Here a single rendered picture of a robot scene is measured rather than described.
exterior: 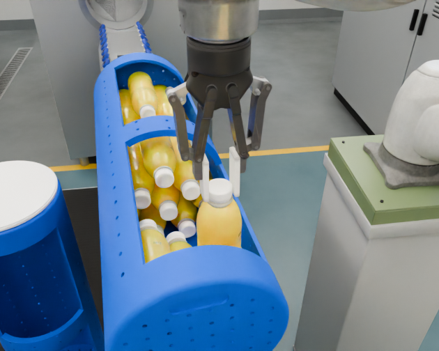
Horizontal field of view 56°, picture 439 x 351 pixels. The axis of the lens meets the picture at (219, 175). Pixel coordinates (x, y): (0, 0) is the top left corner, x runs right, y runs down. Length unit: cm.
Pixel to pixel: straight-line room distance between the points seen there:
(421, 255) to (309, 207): 147
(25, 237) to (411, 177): 92
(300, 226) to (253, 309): 185
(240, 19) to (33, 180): 81
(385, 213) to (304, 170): 191
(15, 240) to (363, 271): 85
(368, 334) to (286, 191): 145
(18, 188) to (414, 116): 94
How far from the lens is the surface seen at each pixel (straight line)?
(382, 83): 315
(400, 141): 107
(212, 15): 45
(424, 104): 101
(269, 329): 70
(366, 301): 128
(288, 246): 234
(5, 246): 107
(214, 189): 61
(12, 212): 107
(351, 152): 118
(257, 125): 56
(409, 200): 107
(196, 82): 51
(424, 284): 132
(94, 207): 243
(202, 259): 59
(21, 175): 118
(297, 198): 266
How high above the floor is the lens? 167
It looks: 37 degrees down
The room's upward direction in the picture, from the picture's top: straight up
